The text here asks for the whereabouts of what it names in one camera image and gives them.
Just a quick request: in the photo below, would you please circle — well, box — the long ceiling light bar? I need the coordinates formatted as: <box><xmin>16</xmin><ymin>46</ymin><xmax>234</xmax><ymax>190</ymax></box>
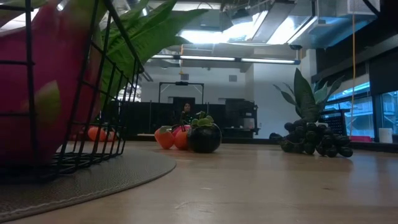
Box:
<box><xmin>151</xmin><ymin>54</ymin><xmax>301</xmax><ymax>65</ymax></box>

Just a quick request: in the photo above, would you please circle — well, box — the black wire basket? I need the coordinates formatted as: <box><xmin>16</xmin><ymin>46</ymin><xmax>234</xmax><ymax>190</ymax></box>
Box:
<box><xmin>0</xmin><ymin>0</ymin><xmax>147</xmax><ymax>184</ymax></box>

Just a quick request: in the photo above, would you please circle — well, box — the white cylinder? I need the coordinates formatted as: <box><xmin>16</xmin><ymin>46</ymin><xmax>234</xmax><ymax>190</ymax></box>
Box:
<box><xmin>378</xmin><ymin>127</ymin><xmax>394</xmax><ymax>144</ymax></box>

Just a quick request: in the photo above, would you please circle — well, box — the round grey placemat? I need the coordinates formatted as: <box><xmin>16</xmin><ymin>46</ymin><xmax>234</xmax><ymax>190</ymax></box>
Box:
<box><xmin>0</xmin><ymin>146</ymin><xmax>177</xmax><ymax>223</ymax></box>

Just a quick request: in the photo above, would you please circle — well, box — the pink dragon fruit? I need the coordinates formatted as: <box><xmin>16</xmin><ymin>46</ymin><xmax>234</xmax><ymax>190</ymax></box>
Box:
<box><xmin>0</xmin><ymin>0</ymin><xmax>108</xmax><ymax>166</ymax></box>

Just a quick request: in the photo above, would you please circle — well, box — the black grape bunch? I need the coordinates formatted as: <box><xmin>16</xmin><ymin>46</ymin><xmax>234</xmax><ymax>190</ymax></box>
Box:
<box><xmin>279</xmin><ymin>119</ymin><xmax>354</xmax><ymax>158</ymax></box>

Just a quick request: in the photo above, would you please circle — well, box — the dark mangosteen with green cap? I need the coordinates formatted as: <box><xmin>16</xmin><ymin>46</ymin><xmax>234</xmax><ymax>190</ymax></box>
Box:
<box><xmin>187</xmin><ymin>111</ymin><xmax>223</xmax><ymax>154</ymax></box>

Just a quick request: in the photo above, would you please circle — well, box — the black frame stand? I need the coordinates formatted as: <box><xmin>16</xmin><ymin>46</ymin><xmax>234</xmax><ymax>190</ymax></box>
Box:
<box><xmin>158</xmin><ymin>81</ymin><xmax>205</xmax><ymax>105</ymax></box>

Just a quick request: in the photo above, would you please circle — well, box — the person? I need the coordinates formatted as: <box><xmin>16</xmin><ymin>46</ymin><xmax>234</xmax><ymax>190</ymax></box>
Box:
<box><xmin>178</xmin><ymin>101</ymin><xmax>195</xmax><ymax>126</ymax></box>

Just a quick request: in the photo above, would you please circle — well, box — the red flat object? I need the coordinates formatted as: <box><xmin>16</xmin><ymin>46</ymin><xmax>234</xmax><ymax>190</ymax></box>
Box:
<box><xmin>349</xmin><ymin>135</ymin><xmax>373</xmax><ymax>143</ymax></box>

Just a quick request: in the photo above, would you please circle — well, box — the green leafy vegetable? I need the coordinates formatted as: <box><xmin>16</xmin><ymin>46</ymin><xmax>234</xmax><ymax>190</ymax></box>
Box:
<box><xmin>99</xmin><ymin>0</ymin><xmax>209</xmax><ymax>106</ymax></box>

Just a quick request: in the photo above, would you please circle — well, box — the black perforated cart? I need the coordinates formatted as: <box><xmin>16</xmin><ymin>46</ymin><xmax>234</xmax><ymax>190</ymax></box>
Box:
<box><xmin>320</xmin><ymin>108</ymin><xmax>351</xmax><ymax>138</ymax></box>

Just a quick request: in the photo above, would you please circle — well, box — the black partition row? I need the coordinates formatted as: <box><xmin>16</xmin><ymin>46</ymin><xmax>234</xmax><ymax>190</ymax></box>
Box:
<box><xmin>108</xmin><ymin>100</ymin><xmax>259</xmax><ymax>139</ymax></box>

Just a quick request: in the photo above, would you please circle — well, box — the green plant in white pot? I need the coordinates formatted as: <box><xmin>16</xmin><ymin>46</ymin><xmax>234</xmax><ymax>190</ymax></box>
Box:
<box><xmin>273</xmin><ymin>67</ymin><xmax>345</xmax><ymax>125</ymax></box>

